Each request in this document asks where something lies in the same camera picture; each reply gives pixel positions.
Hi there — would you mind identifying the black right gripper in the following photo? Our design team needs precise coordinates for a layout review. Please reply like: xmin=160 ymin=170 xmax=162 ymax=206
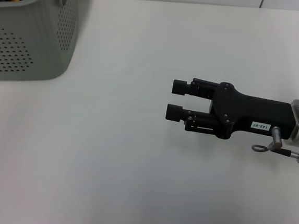
xmin=163 ymin=76 xmax=299 ymax=146

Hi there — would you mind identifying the grey perforated plastic storage basket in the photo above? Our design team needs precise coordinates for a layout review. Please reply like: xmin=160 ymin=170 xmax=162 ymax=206
xmin=0 ymin=0 xmax=80 ymax=89

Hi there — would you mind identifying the grey right gripper cable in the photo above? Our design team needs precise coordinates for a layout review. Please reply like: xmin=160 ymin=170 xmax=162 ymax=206
xmin=250 ymin=123 xmax=299 ymax=166

